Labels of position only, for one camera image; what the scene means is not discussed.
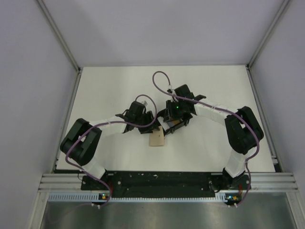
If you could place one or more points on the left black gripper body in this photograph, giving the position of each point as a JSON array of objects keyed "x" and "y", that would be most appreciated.
[{"x": 145, "y": 118}]

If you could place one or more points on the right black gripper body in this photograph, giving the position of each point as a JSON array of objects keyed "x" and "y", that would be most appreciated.
[{"x": 176, "y": 109}]

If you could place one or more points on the black card holder box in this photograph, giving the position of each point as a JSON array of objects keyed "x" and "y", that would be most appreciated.
[{"x": 169, "y": 127}]

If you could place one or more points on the beige card stack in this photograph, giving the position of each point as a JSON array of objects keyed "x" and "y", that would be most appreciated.
[{"x": 156, "y": 138}]

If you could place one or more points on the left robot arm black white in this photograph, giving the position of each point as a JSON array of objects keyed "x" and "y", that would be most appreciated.
[{"x": 81, "y": 141}]

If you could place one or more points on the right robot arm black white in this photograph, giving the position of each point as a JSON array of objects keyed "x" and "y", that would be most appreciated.
[{"x": 243, "y": 130}]

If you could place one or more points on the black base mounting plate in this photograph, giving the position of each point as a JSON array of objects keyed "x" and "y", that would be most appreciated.
[{"x": 153, "y": 184}]

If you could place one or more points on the aluminium frame rail front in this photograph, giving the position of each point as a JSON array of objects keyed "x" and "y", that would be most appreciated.
[{"x": 261, "y": 182}]

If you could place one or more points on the grey slotted cable duct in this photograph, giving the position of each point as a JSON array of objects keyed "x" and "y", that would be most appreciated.
[{"x": 99, "y": 198}]

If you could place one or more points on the left aluminium corner post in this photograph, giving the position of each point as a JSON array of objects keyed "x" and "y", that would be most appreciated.
[{"x": 58, "y": 35}]

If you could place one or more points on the aluminium corner post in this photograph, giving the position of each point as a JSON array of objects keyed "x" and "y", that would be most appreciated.
[
  {"x": 285, "y": 4},
  {"x": 58, "y": 35}
]

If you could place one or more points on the right aluminium corner post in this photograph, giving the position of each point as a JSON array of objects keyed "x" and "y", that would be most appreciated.
[{"x": 285, "y": 4}]

